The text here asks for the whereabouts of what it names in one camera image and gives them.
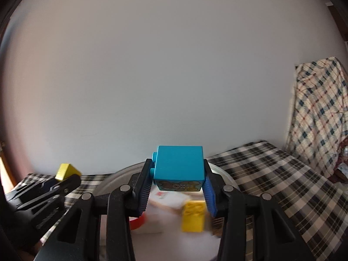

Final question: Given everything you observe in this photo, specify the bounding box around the yellow wooden cube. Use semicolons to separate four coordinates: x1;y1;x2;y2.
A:
55;163;82;181

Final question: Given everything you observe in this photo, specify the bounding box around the draped beige plaid cloth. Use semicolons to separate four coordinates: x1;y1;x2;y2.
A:
285;57;348;178

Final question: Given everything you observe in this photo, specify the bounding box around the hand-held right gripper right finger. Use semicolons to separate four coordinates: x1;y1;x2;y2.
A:
203;159;313;261

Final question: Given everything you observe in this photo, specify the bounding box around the wooden door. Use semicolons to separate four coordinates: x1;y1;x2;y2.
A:
0;141;17;193

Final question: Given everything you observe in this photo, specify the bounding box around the round blue cookie tin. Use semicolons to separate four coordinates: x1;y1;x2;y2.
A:
94;161;241;261

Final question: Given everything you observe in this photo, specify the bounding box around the yellow chick toy brick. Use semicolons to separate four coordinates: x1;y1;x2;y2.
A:
182;201;206;233

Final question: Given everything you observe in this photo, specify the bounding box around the black and white plaid blanket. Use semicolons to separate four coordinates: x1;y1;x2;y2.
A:
11;140;348;261

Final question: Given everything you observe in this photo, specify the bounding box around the blue toy block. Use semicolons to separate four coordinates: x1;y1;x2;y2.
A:
149;145;205;192

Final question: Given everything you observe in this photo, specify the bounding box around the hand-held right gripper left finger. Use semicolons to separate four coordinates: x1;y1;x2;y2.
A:
34;158;154;261

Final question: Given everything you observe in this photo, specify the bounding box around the clear plastic bag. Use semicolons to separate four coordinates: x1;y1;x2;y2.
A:
336;141;348;182

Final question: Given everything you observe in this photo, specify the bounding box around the brown comb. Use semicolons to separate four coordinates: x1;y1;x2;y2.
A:
211;217;225;237

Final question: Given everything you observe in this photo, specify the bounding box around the brown wooden wardrobe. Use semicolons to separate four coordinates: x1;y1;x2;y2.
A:
325;4;348;44

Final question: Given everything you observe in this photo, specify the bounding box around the red tape roll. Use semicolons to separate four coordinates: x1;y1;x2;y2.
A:
129;213;146;231

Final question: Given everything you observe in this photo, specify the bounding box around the white paper tin liner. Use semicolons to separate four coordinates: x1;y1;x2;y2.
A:
100;217;221;261

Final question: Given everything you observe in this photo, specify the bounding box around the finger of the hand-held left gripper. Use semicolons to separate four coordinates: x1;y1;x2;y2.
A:
16;174;81;211
5;177;60;202

